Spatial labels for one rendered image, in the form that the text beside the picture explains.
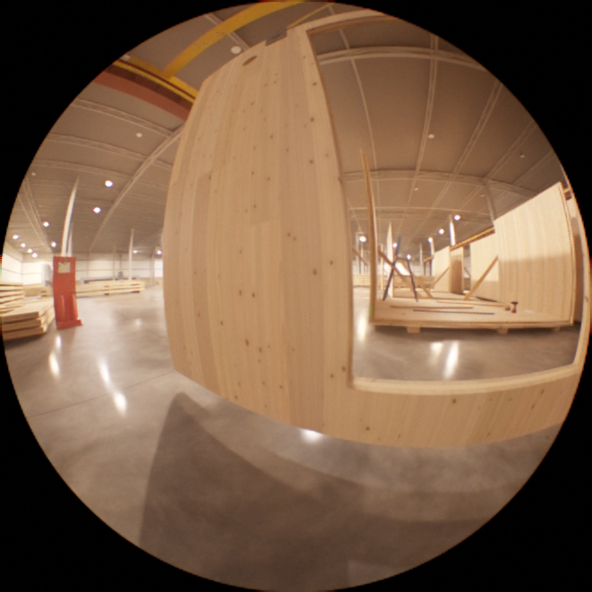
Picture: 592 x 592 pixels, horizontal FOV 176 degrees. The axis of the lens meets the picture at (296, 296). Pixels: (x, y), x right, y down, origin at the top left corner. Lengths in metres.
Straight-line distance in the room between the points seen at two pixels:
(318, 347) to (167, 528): 0.85
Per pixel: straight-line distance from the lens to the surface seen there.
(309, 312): 0.59
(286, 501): 0.80
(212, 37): 5.73
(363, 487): 0.85
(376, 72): 11.88
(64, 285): 4.90
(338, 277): 0.55
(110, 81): 6.02
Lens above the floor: 0.73
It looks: 5 degrees down
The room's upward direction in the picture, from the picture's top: straight up
